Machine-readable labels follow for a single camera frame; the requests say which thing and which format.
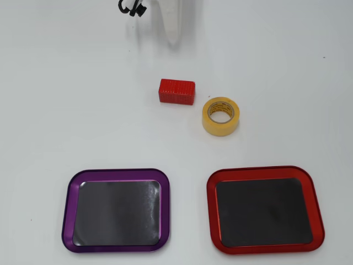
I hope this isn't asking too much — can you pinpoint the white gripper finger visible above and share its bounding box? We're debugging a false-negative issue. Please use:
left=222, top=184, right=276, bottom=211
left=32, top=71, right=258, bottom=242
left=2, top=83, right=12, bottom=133
left=151, top=0, right=183, bottom=47

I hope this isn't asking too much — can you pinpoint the yellow masking tape roll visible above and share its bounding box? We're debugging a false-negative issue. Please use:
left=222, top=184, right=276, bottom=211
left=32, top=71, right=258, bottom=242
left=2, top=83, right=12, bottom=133
left=201, top=96, right=240, bottom=137

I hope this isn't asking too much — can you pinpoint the purple metal dish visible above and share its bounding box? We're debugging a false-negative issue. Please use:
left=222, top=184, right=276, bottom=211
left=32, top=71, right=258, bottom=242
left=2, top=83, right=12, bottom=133
left=62, top=168, right=171, bottom=253

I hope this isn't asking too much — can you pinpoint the red metal dish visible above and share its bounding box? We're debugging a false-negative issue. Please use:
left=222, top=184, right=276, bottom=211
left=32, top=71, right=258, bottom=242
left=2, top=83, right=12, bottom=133
left=206, top=165, right=325, bottom=255

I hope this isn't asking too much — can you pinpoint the red ribbed plastic block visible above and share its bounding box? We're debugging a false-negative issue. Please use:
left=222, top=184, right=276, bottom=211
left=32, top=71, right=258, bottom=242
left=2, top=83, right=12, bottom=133
left=158, top=78, right=196, bottom=106

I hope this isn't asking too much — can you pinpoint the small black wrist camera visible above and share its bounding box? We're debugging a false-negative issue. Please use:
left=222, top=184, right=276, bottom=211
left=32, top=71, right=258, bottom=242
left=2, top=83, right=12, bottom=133
left=129, top=4, right=147, bottom=18

